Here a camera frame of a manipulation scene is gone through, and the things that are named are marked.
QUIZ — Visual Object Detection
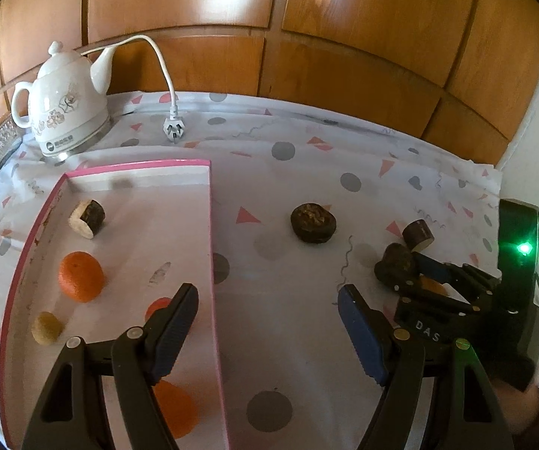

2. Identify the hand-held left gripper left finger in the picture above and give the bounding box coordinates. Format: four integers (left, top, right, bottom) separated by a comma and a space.
21, 282, 200, 450

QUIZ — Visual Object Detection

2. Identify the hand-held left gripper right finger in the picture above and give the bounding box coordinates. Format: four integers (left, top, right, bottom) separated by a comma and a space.
337, 284, 516, 450

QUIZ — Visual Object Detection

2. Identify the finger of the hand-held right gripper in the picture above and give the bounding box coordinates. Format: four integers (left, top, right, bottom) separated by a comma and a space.
388, 279, 480, 316
412, 252, 501, 299

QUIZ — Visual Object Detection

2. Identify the small orange fruit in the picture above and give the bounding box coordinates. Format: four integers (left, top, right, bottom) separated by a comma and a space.
418, 277, 449, 297
145, 297, 174, 322

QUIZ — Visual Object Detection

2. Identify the dark brown round fruit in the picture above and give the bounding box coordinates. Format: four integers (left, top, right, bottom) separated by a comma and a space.
291, 203, 337, 245
375, 243, 419, 287

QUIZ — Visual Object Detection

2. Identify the orange mandarin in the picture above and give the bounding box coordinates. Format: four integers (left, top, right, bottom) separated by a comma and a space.
152, 379, 200, 439
58, 252, 105, 302

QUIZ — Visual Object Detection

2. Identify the pink-rimmed white box tray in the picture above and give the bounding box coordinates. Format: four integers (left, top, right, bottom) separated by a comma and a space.
0, 159, 230, 450

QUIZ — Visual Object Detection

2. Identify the small yellow round fruit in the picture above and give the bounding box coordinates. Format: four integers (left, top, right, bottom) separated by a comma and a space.
32, 311, 64, 345

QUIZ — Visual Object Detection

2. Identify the dark sugarcane piece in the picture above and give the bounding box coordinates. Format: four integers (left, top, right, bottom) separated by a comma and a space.
402, 219, 435, 250
69, 199, 106, 240

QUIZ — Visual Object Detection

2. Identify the white printed tablecloth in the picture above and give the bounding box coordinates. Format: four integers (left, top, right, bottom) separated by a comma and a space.
0, 90, 539, 450

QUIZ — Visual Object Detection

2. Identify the silver kettle base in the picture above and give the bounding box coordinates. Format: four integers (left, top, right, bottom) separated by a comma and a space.
39, 117, 113, 162

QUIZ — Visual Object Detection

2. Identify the white floral ceramic kettle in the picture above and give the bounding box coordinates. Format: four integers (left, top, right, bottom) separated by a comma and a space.
11, 41, 113, 146

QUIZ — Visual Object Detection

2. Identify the white power cord with plug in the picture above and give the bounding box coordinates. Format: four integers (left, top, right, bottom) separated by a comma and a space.
82, 35, 186, 142

